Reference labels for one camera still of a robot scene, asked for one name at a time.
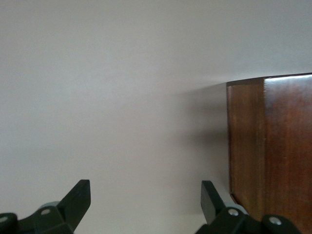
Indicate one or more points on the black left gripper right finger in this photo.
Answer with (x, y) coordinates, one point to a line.
(219, 219)

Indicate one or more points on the dark red wooden cabinet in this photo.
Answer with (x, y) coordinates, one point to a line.
(280, 146)

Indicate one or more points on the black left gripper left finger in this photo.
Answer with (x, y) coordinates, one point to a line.
(63, 217)

